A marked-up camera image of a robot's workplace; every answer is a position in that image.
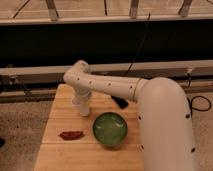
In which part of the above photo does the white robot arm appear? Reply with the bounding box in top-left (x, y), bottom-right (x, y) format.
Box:
top-left (63, 60), bottom-right (199, 171)

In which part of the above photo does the red chili pepper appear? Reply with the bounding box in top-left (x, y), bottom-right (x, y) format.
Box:
top-left (59, 131), bottom-right (84, 140)

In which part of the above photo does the black smartphone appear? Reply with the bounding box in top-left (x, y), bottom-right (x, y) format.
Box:
top-left (112, 96), bottom-right (128, 109)

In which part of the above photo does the green ceramic bowl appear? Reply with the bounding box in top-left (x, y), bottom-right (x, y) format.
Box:
top-left (92, 112), bottom-right (128, 147)

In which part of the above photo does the black hanging cable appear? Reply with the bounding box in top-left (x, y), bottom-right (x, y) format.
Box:
top-left (121, 12), bottom-right (152, 78)

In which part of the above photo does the black floor cable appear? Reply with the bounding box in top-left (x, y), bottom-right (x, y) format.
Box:
top-left (185, 72), bottom-right (213, 118)

